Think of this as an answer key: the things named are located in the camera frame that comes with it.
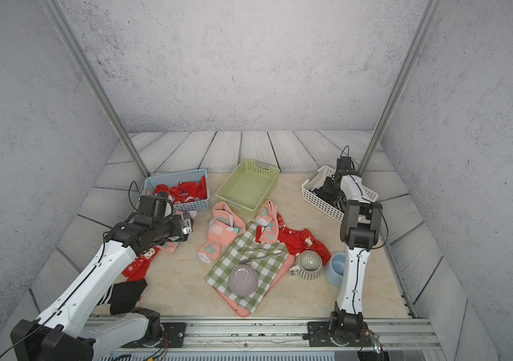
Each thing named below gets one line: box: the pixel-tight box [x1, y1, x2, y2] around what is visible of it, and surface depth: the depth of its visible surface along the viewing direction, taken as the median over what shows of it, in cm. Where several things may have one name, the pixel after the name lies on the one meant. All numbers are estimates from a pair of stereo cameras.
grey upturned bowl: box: [227, 263, 259, 298], surface depth 82 cm
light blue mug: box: [324, 251, 347, 287], surface depth 85 cm
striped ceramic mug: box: [291, 250, 323, 281], surface depth 86 cm
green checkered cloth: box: [204, 221, 289, 313], surface depth 91 cm
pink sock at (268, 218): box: [254, 200, 280, 244], surface depth 100 cm
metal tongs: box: [236, 246, 284, 263], surface depth 93 cm
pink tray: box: [212, 254, 296, 317], surface depth 82 cm
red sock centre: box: [276, 212, 331, 267], surface depth 92 cm
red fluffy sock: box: [152, 175, 208, 205], surface depth 107 cm
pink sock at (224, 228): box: [197, 201, 246, 264], surface depth 95 cm
